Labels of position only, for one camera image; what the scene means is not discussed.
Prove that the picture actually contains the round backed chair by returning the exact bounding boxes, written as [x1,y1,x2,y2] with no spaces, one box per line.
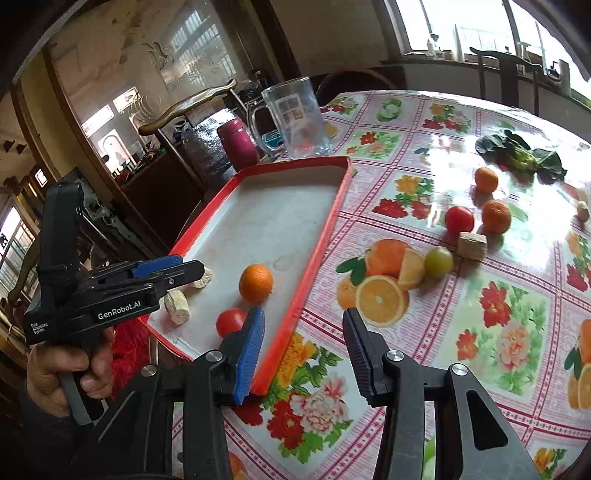
[316,68,399,107]

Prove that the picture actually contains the wooden chair with curved rail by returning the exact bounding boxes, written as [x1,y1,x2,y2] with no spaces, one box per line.
[137,78,250,195]

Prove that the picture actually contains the red fuzzy cloth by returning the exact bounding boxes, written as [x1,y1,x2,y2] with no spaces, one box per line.
[111,318,153,386]

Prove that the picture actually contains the dark leafy greens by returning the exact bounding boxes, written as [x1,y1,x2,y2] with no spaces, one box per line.
[475,129,568,182]

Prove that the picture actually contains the person's left forearm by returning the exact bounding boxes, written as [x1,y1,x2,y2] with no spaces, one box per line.
[14,388,100,480]

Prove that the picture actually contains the red tomato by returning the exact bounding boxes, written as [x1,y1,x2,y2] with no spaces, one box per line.
[215,308,250,339]
[445,206,475,234]

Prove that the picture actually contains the large window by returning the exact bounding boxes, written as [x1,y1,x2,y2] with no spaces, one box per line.
[392,0,591,93]

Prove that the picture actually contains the dark plum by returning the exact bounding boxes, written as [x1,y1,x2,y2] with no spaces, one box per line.
[424,246,454,279]

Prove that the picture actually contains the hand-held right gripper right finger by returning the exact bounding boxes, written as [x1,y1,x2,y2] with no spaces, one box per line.
[342,307,541,480]

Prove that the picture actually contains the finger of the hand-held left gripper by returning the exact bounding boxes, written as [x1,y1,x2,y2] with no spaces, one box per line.
[90,260,205,301]
[99,255,184,280]

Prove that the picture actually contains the person's left hand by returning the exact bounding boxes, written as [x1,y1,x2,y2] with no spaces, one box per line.
[25,323,116,418]

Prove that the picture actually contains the magenta thermos bottle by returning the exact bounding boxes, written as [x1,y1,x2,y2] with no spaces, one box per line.
[217,117,262,172]

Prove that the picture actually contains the orange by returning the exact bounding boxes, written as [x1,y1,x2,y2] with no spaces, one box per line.
[475,167,499,193]
[239,263,274,304]
[481,199,512,234]

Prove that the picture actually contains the clear glass mug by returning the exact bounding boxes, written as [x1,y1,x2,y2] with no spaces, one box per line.
[246,76,333,160]

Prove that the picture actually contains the red rimmed white tray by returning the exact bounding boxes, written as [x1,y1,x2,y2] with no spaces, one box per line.
[139,156,357,398]

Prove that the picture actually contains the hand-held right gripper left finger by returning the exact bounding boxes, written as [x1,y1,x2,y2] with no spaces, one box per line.
[85,307,267,480]

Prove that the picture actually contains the dark wooden chair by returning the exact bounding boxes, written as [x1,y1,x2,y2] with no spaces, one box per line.
[470,46,544,116]

